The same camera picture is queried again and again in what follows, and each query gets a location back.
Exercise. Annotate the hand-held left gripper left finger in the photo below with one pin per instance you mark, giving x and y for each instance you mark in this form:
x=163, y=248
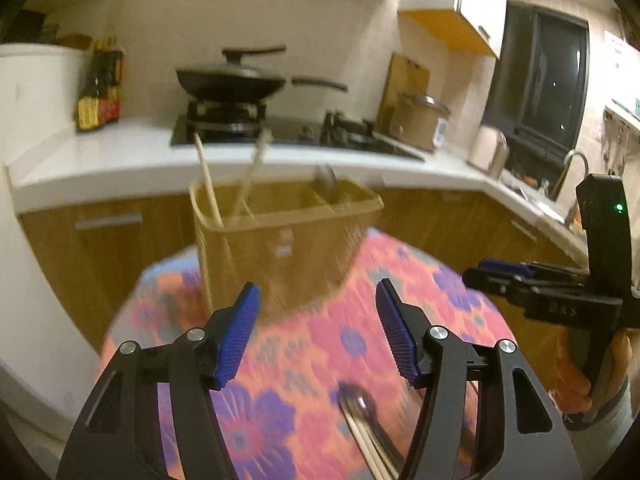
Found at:
x=240, y=330

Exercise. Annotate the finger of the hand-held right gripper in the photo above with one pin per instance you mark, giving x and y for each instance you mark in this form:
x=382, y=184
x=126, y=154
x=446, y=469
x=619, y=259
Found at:
x=555, y=272
x=492, y=280

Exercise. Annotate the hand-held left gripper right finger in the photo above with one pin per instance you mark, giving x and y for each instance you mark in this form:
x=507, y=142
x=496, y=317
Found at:
x=397, y=332

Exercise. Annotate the metal spoon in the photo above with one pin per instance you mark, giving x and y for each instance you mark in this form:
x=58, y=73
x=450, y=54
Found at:
x=355, y=400
x=326, y=180

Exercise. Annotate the tan plastic utensil basket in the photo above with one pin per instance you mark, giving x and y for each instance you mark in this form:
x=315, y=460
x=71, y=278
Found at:
x=310, y=260

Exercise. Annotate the wooden chopstick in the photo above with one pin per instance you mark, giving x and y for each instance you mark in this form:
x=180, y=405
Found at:
x=208, y=180
x=364, y=447
x=248, y=175
x=372, y=452
x=260, y=157

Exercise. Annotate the person's right forearm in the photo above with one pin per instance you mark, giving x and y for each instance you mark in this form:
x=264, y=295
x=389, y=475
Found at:
x=600, y=425

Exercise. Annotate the person's right hand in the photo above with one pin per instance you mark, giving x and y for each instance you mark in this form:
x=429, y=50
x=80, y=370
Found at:
x=572, y=380

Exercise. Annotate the floral tablecloth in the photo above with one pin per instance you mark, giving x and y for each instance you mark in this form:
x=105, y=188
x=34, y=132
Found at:
x=300, y=360

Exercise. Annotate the chrome faucet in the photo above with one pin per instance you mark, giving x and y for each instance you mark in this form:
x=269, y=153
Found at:
x=566, y=160

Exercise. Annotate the small pale bottle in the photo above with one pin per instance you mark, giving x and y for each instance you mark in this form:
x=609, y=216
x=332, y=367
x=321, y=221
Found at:
x=499, y=155

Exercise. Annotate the white thermos jug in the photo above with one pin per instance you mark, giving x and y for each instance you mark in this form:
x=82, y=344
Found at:
x=480, y=150

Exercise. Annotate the dark window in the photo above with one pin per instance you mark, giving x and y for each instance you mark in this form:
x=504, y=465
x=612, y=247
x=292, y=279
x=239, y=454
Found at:
x=545, y=85

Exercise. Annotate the beige rice cooker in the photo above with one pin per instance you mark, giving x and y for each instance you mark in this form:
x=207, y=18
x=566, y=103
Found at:
x=415, y=125

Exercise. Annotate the black gas stove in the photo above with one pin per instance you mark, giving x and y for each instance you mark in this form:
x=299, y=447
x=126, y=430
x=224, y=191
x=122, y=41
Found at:
x=295, y=132

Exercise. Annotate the white kitchen countertop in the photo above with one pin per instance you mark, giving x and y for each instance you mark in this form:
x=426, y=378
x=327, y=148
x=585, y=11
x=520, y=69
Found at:
x=100, y=160

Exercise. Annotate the wooden cutting board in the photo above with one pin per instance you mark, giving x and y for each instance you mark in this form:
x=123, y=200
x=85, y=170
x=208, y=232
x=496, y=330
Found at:
x=405, y=75

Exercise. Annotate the black wok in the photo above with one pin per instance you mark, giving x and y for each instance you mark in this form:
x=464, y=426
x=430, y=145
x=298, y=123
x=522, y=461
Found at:
x=225, y=85

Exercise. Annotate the wide dark sauce bottle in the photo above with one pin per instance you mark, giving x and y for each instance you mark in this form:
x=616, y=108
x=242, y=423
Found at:
x=115, y=100

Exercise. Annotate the slim dark sauce bottle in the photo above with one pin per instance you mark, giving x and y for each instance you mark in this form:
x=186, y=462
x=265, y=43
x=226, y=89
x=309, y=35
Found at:
x=90, y=110

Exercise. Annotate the black wok lid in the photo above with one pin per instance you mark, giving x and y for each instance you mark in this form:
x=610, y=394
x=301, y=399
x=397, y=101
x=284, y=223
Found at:
x=250, y=52

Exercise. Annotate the white refrigerator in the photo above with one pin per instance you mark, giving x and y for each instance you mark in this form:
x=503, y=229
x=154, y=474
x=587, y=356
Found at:
x=35, y=110

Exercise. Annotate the white wall rack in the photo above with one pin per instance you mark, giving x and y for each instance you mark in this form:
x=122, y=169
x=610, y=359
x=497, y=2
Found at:
x=622, y=115

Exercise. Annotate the white wall notice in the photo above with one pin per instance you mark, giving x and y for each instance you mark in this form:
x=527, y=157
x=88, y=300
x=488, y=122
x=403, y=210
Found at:
x=620, y=60

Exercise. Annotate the white wall cabinet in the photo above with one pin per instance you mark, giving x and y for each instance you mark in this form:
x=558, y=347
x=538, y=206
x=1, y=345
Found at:
x=480, y=5

